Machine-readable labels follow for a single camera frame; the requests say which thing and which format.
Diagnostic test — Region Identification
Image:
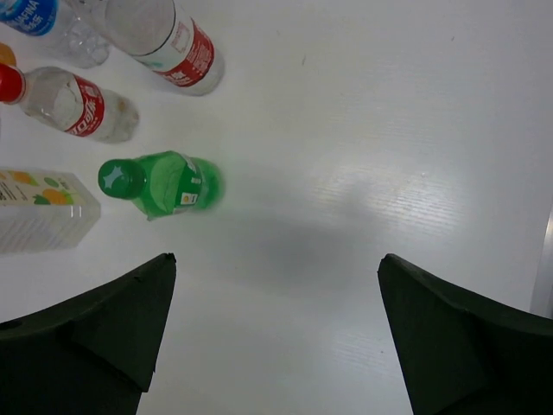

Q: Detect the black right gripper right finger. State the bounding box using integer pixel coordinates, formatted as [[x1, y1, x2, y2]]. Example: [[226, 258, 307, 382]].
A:
[[378, 253, 552, 414]]

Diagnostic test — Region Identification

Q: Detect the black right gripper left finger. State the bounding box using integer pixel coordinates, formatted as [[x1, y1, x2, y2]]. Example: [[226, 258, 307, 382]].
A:
[[1, 253, 176, 414]]

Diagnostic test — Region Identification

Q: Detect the square juice-label clear bottle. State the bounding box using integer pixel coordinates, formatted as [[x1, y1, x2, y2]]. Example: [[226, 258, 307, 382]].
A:
[[1, 167, 101, 255]]

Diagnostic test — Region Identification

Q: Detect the green plastic soda bottle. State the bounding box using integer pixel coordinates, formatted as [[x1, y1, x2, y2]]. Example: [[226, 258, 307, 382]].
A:
[[98, 150, 226, 220]]

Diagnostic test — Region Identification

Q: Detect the small red-label cola bottle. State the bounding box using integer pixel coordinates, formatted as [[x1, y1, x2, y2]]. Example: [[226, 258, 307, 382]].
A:
[[1, 64, 139, 144]]

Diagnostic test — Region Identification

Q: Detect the blue-label water bottle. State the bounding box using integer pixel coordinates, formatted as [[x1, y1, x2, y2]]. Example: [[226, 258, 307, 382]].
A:
[[1, 0, 111, 69]]

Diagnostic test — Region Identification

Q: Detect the large red-label clear bottle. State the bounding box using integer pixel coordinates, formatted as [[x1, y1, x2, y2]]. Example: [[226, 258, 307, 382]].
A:
[[79, 0, 226, 98]]

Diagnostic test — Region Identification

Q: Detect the orange juice bottle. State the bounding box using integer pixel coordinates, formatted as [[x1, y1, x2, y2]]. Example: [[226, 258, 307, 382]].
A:
[[0, 43, 17, 66]]

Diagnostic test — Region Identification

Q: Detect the aluminium table edge rail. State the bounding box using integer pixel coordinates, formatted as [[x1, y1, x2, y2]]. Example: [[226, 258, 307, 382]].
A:
[[531, 213, 553, 318]]

